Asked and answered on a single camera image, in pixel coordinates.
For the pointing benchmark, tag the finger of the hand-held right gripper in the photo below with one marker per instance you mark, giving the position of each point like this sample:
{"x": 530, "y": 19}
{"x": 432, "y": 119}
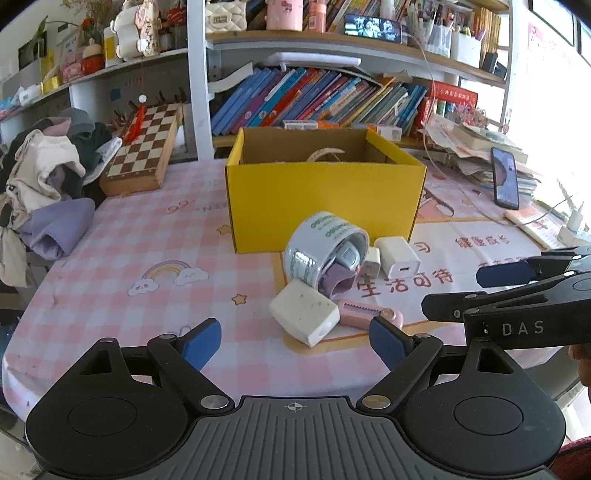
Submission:
{"x": 445, "y": 307}
{"x": 503, "y": 275}

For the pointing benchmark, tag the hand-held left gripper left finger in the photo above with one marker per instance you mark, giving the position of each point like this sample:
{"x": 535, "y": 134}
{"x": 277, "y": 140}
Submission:
{"x": 203, "y": 344}

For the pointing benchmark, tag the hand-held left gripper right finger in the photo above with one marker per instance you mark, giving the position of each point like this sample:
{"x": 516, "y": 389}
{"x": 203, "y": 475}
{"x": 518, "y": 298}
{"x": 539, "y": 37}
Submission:
{"x": 385, "y": 341}

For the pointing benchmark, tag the pink utility knife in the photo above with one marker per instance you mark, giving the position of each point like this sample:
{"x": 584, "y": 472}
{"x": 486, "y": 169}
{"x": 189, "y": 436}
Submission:
{"x": 355, "y": 312}

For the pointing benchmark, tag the white cube charger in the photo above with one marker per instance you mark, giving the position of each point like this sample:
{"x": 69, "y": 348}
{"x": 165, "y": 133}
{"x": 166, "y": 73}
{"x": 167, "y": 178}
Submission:
{"x": 397, "y": 256}

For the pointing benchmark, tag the small white plug charger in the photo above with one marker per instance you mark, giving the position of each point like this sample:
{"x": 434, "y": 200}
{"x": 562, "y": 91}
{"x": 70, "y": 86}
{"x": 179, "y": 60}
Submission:
{"x": 371, "y": 263}

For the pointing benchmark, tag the speckled white power adapter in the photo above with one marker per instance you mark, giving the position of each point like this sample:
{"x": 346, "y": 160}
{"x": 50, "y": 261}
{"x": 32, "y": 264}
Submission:
{"x": 300, "y": 309}

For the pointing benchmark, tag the clear green-print tape roll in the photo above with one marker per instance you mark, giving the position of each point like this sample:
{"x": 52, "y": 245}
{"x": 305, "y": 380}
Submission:
{"x": 307, "y": 235}

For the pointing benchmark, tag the yellow cardboard box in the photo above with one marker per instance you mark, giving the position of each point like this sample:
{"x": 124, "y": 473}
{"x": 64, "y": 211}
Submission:
{"x": 323, "y": 203}

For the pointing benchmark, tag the person's right hand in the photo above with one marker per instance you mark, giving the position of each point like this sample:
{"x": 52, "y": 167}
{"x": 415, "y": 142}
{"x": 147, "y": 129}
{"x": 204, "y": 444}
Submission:
{"x": 582, "y": 362}

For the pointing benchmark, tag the orange booklet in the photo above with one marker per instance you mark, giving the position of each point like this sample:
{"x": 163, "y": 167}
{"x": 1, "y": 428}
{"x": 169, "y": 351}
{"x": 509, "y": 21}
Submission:
{"x": 535, "y": 226}

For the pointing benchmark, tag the white power strip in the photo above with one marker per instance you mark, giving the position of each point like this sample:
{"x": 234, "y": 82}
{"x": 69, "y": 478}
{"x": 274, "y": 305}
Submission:
{"x": 577, "y": 237}

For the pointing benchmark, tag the black smartphone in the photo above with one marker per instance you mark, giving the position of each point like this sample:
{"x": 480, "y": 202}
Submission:
{"x": 504, "y": 177}

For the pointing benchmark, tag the pink checkered tablecloth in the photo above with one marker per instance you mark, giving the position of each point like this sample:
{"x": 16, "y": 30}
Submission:
{"x": 152, "y": 240}

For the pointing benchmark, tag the stack of papers and books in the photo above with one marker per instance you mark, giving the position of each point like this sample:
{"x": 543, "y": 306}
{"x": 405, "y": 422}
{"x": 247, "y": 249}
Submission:
{"x": 475, "y": 145}

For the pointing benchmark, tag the small white carton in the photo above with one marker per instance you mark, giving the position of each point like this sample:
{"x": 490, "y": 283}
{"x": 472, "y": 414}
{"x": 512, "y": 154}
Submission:
{"x": 390, "y": 133}

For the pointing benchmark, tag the lavender garment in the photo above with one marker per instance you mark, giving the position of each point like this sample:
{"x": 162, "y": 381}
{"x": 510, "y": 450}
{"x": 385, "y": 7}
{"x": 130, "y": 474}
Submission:
{"x": 60, "y": 226}

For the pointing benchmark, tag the red book box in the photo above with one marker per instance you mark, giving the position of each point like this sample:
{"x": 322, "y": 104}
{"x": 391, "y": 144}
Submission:
{"x": 450, "y": 94}

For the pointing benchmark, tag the beige tape roll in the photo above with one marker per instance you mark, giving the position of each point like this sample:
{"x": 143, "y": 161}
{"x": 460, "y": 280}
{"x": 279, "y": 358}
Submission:
{"x": 325, "y": 152}

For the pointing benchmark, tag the wooden chessboard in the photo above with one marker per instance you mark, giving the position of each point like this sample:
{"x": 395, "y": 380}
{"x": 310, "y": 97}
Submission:
{"x": 143, "y": 147}

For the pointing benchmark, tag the black desk gadget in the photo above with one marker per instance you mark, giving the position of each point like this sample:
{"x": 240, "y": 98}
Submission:
{"x": 493, "y": 64}

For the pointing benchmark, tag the white storage box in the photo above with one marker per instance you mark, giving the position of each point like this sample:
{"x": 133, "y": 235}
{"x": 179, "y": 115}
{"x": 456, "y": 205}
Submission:
{"x": 465, "y": 50}

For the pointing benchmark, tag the dark grey garment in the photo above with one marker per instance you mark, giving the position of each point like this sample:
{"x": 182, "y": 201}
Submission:
{"x": 90, "y": 143}

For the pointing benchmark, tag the red tassel ornament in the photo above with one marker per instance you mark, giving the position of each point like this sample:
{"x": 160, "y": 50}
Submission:
{"x": 136, "y": 122}

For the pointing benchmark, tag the clear pen holder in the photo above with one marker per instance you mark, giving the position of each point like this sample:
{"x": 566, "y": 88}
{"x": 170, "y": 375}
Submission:
{"x": 438, "y": 41}

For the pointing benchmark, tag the row of leaning books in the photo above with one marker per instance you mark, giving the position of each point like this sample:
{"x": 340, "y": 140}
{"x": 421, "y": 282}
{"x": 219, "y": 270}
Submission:
{"x": 318, "y": 99}

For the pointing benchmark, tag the pile of clothes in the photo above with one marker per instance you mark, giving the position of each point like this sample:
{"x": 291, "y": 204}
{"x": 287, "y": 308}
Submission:
{"x": 39, "y": 161}

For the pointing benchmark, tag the white shelf unit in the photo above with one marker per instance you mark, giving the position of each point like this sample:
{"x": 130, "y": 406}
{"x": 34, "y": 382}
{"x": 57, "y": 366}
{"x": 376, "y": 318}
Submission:
{"x": 201, "y": 92}

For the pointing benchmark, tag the smartphone with lit screen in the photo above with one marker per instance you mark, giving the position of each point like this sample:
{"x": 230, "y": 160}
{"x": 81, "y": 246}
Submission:
{"x": 373, "y": 26}

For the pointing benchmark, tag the white shelf lamp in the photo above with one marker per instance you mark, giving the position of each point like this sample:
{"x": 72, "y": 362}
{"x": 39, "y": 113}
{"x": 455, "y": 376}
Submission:
{"x": 311, "y": 60}

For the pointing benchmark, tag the red mushroom jar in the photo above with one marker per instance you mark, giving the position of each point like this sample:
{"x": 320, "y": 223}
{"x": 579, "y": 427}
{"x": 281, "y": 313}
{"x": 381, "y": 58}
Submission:
{"x": 92, "y": 57}

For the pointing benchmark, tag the pink bottle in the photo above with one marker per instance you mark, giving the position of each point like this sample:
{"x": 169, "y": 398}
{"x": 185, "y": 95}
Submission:
{"x": 317, "y": 16}

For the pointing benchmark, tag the white figurine ornament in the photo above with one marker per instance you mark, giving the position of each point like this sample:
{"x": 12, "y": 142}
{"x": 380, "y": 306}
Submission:
{"x": 136, "y": 30}

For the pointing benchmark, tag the white quilted handbag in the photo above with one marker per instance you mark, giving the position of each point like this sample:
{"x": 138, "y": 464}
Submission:
{"x": 225, "y": 17}

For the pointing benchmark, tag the pink mug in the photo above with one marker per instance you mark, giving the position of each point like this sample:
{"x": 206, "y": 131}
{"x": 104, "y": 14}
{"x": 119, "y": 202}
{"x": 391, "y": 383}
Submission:
{"x": 284, "y": 16}

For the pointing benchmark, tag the white wall plug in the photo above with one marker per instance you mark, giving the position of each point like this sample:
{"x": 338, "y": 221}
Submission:
{"x": 575, "y": 219}

